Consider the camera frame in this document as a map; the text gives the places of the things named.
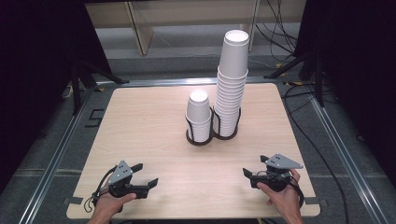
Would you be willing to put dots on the black double cup holder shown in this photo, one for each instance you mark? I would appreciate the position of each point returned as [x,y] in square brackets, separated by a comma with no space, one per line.
[199,143]

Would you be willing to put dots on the person's right hand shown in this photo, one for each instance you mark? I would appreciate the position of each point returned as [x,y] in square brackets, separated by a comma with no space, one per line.
[288,199]

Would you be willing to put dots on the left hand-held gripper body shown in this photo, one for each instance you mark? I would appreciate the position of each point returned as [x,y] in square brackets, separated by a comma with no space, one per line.
[121,174]

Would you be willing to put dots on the beige wooden table frame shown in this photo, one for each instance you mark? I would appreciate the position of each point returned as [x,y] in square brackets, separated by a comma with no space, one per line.
[143,40]

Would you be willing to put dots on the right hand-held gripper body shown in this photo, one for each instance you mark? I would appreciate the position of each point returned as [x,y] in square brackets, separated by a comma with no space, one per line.
[281,161]

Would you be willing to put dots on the short stack of paper cups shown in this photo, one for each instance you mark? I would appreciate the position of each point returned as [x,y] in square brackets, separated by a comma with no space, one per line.
[198,109]

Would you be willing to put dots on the black metal stand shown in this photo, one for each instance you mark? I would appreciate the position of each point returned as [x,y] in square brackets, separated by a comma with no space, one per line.
[75,87]
[318,84]

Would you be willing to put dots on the tall stack of paper cups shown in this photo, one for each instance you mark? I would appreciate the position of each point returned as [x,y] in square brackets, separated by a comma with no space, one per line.
[233,62]

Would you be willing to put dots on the aluminium floor rail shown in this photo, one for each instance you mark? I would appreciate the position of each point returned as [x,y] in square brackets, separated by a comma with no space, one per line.
[56,161]
[348,155]
[174,81]

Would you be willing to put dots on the person's left hand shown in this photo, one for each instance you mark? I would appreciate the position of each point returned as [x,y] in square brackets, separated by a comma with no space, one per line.
[109,205]

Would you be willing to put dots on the dark curtain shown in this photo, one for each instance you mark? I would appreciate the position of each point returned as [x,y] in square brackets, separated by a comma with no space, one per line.
[37,77]
[361,62]

